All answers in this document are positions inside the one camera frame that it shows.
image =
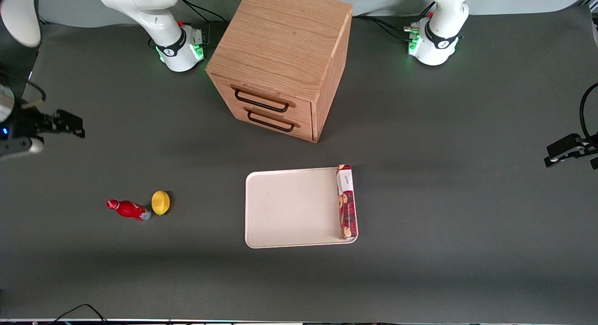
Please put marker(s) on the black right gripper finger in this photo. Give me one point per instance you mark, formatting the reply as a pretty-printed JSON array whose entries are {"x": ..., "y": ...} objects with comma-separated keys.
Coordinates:
[
  {"x": 70, "y": 118},
  {"x": 74, "y": 131}
]

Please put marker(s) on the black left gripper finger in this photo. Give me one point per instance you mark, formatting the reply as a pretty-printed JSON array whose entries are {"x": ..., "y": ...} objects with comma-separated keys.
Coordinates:
[
  {"x": 594, "y": 163},
  {"x": 563, "y": 150}
]

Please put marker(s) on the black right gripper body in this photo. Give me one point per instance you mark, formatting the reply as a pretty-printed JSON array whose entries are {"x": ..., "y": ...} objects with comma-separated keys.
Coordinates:
[{"x": 27, "y": 122}]

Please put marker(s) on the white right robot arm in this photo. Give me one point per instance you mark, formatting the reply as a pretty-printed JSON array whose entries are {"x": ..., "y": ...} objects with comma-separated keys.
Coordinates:
[{"x": 163, "y": 28}]

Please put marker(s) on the red coke bottle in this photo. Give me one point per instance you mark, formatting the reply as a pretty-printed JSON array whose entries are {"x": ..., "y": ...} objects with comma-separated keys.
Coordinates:
[{"x": 130, "y": 209}]

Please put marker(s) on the cream plastic tray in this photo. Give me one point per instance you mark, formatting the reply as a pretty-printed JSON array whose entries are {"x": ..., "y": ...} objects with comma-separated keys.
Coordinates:
[{"x": 289, "y": 208}]

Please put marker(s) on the yellow lemon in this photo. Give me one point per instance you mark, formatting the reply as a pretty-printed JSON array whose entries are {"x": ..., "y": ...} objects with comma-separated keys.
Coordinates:
[{"x": 160, "y": 202}]

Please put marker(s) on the wooden drawer front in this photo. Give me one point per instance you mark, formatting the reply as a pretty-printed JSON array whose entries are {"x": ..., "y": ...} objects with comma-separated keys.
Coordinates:
[
  {"x": 280, "y": 126},
  {"x": 266, "y": 94}
]

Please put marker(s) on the red cookie box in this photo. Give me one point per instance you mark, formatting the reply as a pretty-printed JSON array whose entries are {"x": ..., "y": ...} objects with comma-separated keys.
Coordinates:
[{"x": 346, "y": 203}]

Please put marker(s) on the wooden two-drawer cabinet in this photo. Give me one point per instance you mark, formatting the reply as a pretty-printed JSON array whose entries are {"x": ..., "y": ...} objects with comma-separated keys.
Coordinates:
[{"x": 285, "y": 45}]

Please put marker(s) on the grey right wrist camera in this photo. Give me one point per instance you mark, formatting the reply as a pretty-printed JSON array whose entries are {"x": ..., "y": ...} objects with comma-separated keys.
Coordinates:
[{"x": 21, "y": 147}]

